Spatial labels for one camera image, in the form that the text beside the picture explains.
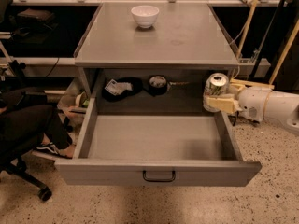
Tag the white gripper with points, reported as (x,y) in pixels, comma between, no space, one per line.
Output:
(251,103)

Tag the green 7up soda can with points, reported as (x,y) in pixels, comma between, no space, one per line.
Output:
(216,84)

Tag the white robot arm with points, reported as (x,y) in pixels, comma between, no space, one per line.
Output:
(281,108)

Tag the grey open top drawer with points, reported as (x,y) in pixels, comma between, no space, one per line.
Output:
(117,149)

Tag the grey cabinet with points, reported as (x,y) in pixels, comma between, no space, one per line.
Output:
(184,44)

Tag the black cloth with paper card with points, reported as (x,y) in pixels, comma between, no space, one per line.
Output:
(116,90)

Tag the white ceramic bowl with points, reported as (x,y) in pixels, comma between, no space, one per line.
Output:
(145,16)

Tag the black and white sneaker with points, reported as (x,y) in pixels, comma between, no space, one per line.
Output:
(51,149)

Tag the seated person in black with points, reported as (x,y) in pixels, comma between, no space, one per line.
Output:
(25,113)

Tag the black box on shelf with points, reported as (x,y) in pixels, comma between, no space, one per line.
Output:
(35,17)

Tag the black office chair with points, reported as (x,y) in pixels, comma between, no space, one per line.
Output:
(12,163)

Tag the wooden ladder frame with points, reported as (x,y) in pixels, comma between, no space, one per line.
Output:
(271,30)

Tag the black drawer handle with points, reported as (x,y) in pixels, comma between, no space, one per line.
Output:
(159,177)

